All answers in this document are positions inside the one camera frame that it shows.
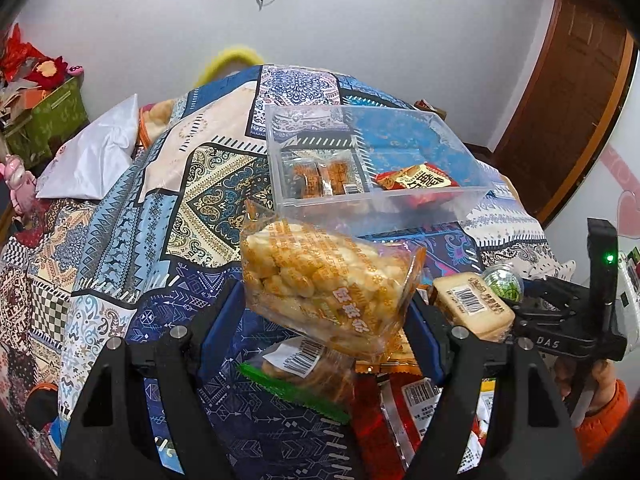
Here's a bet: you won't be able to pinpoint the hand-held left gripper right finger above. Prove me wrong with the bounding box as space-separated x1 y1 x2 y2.
400 295 586 480

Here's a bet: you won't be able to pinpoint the colourful snack packet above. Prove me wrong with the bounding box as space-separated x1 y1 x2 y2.
467 379 501 468

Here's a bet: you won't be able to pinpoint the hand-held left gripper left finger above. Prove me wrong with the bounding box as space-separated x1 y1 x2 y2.
57 276 251 480

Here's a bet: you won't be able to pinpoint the brown pastry packet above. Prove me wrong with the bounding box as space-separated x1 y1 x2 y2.
284 160 326 199
321 157 364 196

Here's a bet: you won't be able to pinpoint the large red snack packet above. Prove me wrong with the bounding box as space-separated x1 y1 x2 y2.
350 372 451 480

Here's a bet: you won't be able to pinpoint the green-sealed clear cookie bag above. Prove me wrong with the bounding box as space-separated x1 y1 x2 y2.
237 337 357 426

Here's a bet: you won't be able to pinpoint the clear orange-trimmed biscuit bag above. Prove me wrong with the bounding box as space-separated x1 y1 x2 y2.
239 200 427 375

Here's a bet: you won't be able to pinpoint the small brown box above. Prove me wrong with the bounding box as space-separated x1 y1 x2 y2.
415 100 454 117

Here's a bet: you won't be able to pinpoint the clear plastic container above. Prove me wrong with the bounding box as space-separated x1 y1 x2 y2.
264 104 493 223

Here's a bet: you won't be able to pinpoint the small red yellow snack packet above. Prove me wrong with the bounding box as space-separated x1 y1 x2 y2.
375 162 463 208

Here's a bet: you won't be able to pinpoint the green round candy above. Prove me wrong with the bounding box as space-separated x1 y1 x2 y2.
482 266 525 303

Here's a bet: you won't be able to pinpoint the person's right forearm orange sleeve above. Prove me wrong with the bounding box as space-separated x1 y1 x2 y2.
572 379 632 467

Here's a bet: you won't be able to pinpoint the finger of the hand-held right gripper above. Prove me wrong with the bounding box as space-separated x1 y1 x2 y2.
507 305 578 333
520 275 592 307

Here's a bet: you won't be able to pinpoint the checkered patterned bedsheet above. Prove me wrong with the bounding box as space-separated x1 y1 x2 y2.
0 197 101 426

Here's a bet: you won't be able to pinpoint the person's right hand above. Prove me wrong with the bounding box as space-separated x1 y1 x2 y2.
551 359 617 413

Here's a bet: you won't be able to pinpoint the red fabric decorations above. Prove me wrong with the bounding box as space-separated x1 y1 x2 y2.
0 25 84 92

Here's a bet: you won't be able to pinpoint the pink plush toy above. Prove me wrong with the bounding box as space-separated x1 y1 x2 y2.
0 155 39 212

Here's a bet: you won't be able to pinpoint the brown wooden door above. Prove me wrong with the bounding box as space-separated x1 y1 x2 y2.
492 0 636 226

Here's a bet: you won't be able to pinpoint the yellow fluffy hoop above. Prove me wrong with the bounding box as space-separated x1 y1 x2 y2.
197 46 263 86

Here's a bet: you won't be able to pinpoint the green cardboard box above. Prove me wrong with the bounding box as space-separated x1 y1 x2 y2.
5 77 90 163

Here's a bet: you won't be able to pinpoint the pink heart sticker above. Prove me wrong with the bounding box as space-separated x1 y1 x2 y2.
597 142 640 239

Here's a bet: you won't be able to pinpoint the white pillow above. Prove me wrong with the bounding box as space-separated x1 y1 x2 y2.
35 94 140 200

